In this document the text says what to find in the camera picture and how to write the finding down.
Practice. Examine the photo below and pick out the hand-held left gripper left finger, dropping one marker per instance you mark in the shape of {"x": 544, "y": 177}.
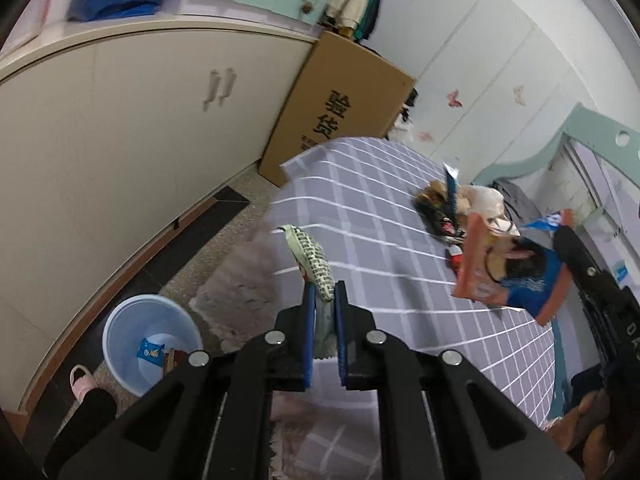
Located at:
{"x": 309, "y": 330}

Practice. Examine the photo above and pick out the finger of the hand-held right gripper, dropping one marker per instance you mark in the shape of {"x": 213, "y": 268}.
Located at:
{"x": 572, "y": 250}

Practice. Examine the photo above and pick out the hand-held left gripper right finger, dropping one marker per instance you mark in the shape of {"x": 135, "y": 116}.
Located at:
{"x": 341, "y": 330}

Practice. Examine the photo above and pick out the blue white wrapper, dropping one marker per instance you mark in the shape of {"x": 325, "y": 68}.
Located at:
{"x": 547, "y": 221}

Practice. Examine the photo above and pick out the blue and orange snack packet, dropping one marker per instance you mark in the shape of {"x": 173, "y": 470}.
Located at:
{"x": 532, "y": 285}

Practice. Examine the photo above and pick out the green white snack wrapper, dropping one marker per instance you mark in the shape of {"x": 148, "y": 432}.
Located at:
{"x": 315, "y": 260}

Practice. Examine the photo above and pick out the white plastic bag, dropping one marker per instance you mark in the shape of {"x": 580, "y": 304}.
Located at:
{"x": 482, "y": 200}

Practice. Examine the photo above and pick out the small red packet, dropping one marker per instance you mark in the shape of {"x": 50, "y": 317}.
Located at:
{"x": 455, "y": 259}

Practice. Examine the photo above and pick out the brown snack packet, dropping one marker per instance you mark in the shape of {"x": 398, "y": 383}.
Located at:
{"x": 175, "y": 360}

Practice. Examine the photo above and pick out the blue strip wrapper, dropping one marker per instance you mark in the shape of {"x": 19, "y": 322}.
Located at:
{"x": 451, "y": 185}

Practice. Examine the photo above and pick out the dark snack packet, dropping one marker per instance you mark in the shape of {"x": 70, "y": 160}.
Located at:
{"x": 432, "y": 207}

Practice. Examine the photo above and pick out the light blue plastic bucket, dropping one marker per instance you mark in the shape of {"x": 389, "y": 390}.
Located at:
{"x": 125, "y": 330}

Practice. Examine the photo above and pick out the person's right hand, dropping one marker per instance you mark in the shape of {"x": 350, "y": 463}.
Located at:
{"x": 585, "y": 425}

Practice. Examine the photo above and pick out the grey clothing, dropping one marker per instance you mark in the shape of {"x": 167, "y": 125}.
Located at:
{"x": 520, "y": 200}

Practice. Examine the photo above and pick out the grey checked tablecloth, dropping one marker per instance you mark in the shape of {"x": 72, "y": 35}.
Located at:
{"x": 380, "y": 200}

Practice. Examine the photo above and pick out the beige butterfly sticker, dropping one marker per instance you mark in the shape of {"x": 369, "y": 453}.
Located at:
{"x": 520, "y": 95}

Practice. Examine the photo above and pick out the pink flower sticker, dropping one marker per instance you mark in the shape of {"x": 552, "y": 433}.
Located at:
{"x": 425, "y": 136}

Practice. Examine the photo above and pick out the pink butterfly sticker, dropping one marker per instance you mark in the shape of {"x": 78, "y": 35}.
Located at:
{"x": 454, "y": 98}

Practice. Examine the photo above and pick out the pile of dark and white clothes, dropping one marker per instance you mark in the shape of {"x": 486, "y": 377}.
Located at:
{"x": 404, "y": 120}

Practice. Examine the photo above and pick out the pink slipper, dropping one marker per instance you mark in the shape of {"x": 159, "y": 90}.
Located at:
{"x": 82, "y": 382}

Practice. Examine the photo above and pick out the large cardboard box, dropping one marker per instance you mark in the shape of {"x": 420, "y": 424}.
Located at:
{"x": 345, "y": 90}

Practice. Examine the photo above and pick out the white wardrobe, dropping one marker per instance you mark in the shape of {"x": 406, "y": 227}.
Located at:
{"x": 480, "y": 25}

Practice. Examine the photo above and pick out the cream cabinet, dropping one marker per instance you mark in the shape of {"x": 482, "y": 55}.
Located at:
{"x": 125, "y": 160}

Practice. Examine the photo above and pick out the green hanging garment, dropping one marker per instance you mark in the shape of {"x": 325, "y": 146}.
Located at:
{"x": 372, "y": 10}

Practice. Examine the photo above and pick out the pinecone drawer knob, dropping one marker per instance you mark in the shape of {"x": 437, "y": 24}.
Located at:
{"x": 308, "y": 8}

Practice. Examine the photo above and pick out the white bag with red print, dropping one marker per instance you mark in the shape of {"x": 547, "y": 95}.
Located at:
{"x": 40, "y": 10}

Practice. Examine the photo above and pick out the mint green bed frame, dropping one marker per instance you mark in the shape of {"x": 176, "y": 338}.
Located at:
{"x": 580, "y": 130}

